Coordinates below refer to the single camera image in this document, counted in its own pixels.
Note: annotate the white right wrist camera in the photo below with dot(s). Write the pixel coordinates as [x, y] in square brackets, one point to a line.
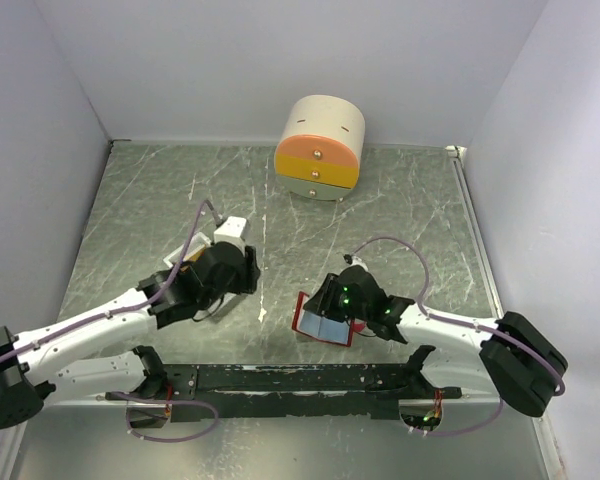
[354, 260]

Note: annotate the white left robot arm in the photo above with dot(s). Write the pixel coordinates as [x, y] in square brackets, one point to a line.
[41, 367]

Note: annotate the red card holder wallet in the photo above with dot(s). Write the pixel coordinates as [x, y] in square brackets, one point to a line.
[321, 328]

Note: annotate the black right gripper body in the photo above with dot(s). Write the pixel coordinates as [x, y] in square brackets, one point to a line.
[346, 308]

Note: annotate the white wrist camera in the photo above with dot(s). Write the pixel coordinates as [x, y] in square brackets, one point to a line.
[354, 260]
[233, 230]

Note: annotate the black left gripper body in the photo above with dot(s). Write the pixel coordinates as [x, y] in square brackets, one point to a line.
[244, 279]

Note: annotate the white card tray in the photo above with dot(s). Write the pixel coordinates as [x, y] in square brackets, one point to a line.
[199, 243]

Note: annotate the aluminium frame rail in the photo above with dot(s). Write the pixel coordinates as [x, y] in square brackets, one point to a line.
[456, 155]

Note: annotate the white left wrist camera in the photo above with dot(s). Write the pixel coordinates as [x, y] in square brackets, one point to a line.
[233, 230]

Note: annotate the round three-drawer mini cabinet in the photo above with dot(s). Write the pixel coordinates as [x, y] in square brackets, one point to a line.
[319, 154]

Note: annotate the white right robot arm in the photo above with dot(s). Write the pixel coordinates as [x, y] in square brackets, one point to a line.
[508, 356]

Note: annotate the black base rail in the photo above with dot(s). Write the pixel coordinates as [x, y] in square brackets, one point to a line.
[379, 391]

